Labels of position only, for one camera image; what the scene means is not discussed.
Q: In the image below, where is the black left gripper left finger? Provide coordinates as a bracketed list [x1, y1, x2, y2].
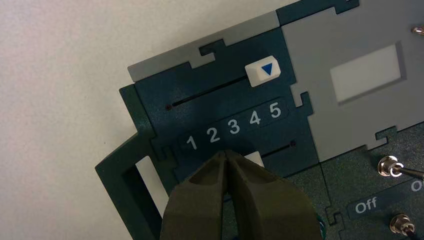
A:
[159, 150, 229, 240]

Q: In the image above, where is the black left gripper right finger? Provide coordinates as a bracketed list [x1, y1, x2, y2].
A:
[225, 150, 324, 240]

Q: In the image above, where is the white slider knob blue triangle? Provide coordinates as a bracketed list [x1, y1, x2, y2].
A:
[244, 55, 282, 88]

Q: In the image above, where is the teal and grey control box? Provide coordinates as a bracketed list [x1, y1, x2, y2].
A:
[94, 0, 424, 240]

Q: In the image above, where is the metal toggle switch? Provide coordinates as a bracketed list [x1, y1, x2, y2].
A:
[389, 213, 419, 240]
[377, 154, 424, 181]

